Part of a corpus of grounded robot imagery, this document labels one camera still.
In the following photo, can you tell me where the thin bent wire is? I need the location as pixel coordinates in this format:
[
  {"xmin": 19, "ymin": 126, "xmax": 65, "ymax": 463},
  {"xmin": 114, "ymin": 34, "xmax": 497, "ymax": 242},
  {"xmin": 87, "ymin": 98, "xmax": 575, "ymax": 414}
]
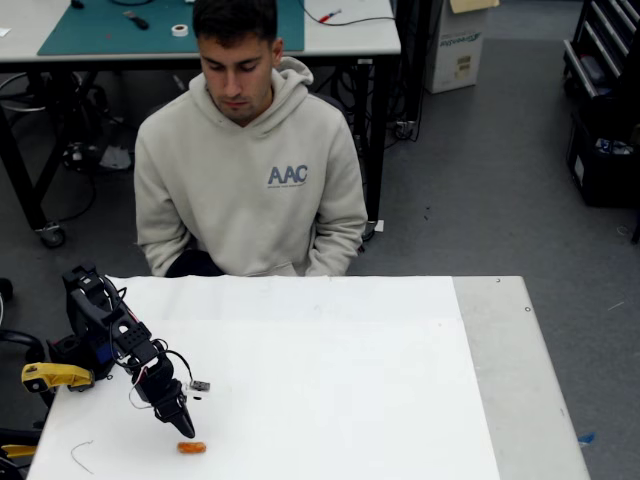
[{"xmin": 69, "ymin": 439, "xmax": 96, "ymax": 475}]

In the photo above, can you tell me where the black chair armrest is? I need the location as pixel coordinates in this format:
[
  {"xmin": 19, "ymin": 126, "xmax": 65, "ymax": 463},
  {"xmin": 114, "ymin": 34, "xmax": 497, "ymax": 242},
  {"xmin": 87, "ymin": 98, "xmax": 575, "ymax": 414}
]
[{"xmin": 0, "ymin": 328, "xmax": 47, "ymax": 371}]

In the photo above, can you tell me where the white cardboard box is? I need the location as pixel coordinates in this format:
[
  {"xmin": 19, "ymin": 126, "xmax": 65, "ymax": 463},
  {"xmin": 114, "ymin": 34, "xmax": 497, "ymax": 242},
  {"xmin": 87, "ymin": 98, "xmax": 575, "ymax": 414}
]
[{"xmin": 424, "ymin": 0, "xmax": 501, "ymax": 95}]

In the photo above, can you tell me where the grey plastic bag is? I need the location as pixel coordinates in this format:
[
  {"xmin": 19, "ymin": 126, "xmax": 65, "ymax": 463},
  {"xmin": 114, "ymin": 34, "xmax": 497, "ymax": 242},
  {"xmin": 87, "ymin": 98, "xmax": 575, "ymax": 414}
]
[{"xmin": 98, "ymin": 144, "xmax": 134, "ymax": 171}]

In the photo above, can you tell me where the red and black cable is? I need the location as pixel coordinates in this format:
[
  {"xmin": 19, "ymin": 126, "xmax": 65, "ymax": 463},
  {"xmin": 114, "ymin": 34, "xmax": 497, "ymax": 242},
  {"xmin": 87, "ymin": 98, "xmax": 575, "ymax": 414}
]
[{"xmin": 299, "ymin": 0, "xmax": 396, "ymax": 27}]

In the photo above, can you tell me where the white paper sheet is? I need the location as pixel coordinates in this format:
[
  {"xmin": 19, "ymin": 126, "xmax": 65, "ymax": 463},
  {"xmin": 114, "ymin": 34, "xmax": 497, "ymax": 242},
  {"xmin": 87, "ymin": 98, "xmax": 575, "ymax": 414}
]
[{"xmin": 25, "ymin": 274, "xmax": 501, "ymax": 480}]

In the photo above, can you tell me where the black tool drawer rack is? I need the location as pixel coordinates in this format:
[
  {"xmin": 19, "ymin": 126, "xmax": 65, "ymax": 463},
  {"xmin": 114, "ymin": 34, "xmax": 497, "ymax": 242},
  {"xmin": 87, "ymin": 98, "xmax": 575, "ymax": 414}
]
[{"xmin": 563, "ymin": 0, "xmax": 640, "ymax": 101}]

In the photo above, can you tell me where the man in beige hoodie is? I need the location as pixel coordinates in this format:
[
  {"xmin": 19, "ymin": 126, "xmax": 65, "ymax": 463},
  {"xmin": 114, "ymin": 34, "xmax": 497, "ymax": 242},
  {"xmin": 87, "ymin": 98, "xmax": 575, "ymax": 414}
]
[{"xmin": 133, "ymin": 0, "xmax": 370, "ymax": 279}]

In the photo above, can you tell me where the yellow black clamp handle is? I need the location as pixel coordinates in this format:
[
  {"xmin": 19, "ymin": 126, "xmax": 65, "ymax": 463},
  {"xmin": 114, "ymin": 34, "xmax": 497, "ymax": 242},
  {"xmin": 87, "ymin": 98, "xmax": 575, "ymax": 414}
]
[{"xmin": 0, "ymin": 427, "xmax": 41, "ymax": 469}]

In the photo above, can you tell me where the black five-joint robot arm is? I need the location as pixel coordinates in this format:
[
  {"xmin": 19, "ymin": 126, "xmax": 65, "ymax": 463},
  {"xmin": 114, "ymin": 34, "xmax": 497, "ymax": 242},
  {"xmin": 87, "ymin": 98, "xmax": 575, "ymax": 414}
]
[{"xmin": 46, "ymin": 264, "xmax": 176, "ymax": 396}]

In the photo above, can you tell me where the grey workbench with black legs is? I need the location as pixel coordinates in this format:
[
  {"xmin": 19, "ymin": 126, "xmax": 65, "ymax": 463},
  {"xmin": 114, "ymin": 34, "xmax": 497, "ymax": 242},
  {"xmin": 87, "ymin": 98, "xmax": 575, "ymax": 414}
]
[{"xmin": 0, "ymin": 0, "xmax": 403, "ymax": 249}]

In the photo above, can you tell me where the green cutting mat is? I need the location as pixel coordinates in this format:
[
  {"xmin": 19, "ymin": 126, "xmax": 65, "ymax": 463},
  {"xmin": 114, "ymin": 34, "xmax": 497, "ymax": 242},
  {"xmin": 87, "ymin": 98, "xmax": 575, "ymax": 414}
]
[{"xmin": 37, "ymin": 0, "xmax": 306, "ymax": 56}]

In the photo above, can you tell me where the small white gripper camera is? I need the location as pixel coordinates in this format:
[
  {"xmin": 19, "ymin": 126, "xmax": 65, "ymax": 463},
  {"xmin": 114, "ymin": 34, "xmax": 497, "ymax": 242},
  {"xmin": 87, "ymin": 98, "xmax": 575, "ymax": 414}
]
[{"xmin": 183, "ymin": 379, "xmax": 212, "ymax": 401}]

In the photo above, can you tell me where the yellow bar clamp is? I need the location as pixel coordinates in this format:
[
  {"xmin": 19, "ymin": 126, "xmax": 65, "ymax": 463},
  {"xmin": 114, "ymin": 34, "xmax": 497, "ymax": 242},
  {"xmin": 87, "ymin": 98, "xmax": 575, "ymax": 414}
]
[{"xmin": 20, "ymin": 362, "xmax": 96, "ymax": 395}]

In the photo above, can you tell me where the black storage bin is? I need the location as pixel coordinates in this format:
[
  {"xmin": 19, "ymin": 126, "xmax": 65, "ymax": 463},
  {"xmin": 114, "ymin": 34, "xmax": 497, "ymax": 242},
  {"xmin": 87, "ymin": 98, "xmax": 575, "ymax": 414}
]
[{"xmin": 566, "ymin": 97, "xmax": 640, "ymax": 209}]

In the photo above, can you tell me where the grey caster wheel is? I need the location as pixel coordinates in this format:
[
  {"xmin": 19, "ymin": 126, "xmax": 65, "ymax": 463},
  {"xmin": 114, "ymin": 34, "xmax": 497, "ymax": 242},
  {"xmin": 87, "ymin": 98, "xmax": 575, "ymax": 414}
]
[{"xmin": 38, "ymin": 223, "xmax": 67, "ymax": 249}]

